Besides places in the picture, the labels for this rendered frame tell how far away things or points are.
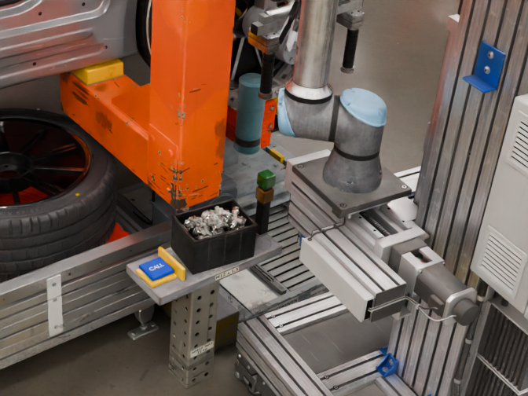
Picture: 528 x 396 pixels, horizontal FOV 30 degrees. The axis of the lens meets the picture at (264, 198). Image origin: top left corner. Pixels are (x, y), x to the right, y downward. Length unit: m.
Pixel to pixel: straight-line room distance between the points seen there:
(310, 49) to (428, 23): 3.24
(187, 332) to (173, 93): 0.71
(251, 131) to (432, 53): 2.19
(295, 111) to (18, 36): 0.94
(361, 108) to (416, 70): 2.63
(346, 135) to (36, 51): 1.04
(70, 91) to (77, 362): 0.86
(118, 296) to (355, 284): 0.94
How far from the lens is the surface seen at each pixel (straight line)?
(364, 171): 2.45
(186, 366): 2.98
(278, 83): 3.35
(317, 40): 2.31
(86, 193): 2.95
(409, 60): 5.08
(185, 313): 2.86
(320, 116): 2.39
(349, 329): 2.99
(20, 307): 2.84
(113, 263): 2.95
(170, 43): 2.64
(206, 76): 2.67
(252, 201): 3.56
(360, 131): 2.40
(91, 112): 3.14
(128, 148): 2.99
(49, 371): 3.11
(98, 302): 3.00
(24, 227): 2.86
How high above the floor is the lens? 2.18
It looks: 34 degrees down
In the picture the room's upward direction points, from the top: 6 degrees clockwise
